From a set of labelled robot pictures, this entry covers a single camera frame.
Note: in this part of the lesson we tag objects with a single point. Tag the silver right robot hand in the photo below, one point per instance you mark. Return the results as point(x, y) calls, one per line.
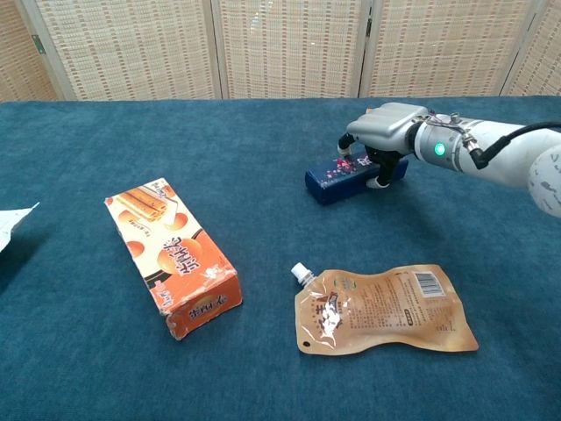
point(385, 127)

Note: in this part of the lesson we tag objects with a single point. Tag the blue glasses case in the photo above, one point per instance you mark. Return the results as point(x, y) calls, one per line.
point(337, 184)

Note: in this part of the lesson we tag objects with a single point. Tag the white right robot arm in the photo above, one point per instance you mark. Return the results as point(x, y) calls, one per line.
point(504, 153)

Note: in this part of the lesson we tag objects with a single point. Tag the woven bamboo screen panel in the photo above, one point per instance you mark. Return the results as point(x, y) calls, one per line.
point(127, 48)
point(543, 57)
point(447, 44)
point(289, 48)
point(22, 52)

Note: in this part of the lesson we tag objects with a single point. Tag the blue tablecloth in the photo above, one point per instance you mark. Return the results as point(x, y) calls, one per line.
point(219, 153)

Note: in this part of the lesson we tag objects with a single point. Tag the brown spout pouch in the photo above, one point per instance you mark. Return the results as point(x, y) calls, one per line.
point(385, 307)

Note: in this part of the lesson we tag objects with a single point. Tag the orange biscuit box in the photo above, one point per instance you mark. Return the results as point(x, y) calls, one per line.
point(175, 263)

